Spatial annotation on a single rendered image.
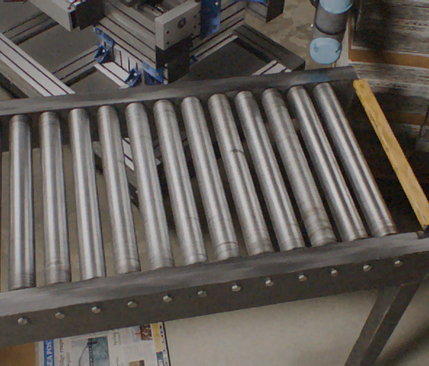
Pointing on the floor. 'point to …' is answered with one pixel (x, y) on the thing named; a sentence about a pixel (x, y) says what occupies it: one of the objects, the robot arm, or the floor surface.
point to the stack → (407, 85)
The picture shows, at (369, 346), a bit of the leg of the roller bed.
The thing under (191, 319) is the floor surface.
